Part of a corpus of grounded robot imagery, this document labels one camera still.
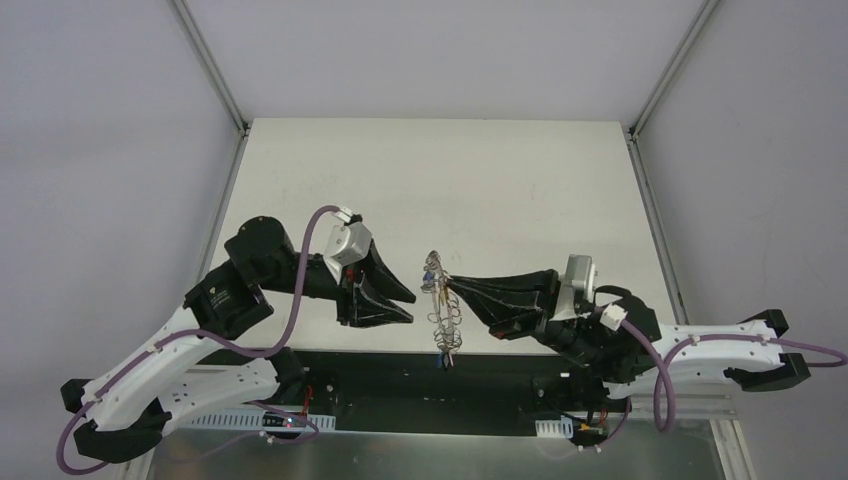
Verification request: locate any metal disc keyring holder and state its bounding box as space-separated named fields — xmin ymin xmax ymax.
xmin=421 ymin=250 xmax=463 ymax=372

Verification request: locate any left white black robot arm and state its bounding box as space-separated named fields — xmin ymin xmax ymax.
xmin=56 ymin=205 xmax=416 ymax=468

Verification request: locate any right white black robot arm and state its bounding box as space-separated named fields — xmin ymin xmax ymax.
xmin=446 ymin=270 xmax=811 ymax=410

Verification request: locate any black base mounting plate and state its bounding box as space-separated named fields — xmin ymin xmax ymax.
xmin=267 ymin=350 xmax=625 ymax=436

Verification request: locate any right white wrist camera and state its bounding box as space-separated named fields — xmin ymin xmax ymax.
xmin=552 ymin=254 xmax=596 ymax=320

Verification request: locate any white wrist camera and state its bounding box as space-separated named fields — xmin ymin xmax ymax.
xmin=323 ymin=207 xmax=373 ymax=282
xmin=552 ymin=254 xmax=596 ymax=320

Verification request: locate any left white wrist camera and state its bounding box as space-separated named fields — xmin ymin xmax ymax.
xmin=323 ymin=207 xmax=373 ymax=282

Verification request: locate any right white cable duct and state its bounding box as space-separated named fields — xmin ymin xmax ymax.
xmin=534 ymin=416 xmax=574 ymax=439

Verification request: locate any white cable duct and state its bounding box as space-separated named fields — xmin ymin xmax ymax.
xmin=177 ymin=408 xmax=313 ymax=433
xmin=534 ymin=416 xmax=574 ymax=439

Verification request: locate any left white cable duct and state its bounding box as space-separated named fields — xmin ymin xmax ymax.
xmin=177 ymin=408 xmax=313 ymax=433

